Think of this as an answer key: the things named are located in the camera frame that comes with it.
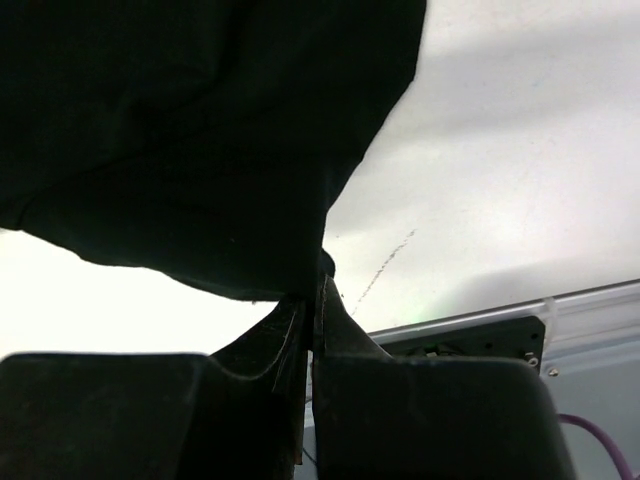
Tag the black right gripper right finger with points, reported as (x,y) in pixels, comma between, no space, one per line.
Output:
(381,417)

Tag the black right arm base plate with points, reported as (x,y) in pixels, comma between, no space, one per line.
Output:
(520,338)

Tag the black t-shirt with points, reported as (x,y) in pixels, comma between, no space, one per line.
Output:
(206,140)

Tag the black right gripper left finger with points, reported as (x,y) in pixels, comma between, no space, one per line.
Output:
(234,414)

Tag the aluminium rail frame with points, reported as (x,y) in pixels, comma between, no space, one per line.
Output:
(592,340)

